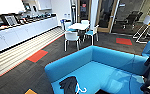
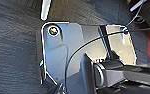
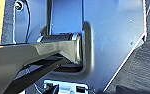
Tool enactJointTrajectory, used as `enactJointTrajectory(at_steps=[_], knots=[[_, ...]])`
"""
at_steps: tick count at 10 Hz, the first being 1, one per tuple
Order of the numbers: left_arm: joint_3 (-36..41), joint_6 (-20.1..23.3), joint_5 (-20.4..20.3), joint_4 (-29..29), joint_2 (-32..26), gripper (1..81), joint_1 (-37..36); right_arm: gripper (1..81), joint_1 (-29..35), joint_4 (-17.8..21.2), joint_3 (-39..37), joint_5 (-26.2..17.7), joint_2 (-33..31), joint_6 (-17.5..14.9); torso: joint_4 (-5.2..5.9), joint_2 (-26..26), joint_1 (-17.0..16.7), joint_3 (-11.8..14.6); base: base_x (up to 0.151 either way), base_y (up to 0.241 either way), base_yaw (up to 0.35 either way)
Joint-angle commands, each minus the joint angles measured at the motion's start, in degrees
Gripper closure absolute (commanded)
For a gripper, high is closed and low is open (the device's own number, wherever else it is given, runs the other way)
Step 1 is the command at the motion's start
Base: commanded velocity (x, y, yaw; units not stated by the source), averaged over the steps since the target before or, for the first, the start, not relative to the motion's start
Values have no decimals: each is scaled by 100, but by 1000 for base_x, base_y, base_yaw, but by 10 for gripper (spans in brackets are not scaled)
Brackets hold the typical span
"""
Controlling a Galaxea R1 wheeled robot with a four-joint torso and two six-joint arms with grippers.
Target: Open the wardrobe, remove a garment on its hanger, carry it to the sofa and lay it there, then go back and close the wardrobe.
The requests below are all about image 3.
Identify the small white blue box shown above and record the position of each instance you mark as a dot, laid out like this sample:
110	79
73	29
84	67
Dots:
66	87

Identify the thick grey torso limb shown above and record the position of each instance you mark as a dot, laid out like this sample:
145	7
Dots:
24	56

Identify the round silver base bolt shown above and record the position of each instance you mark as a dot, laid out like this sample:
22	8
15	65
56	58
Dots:
19	5

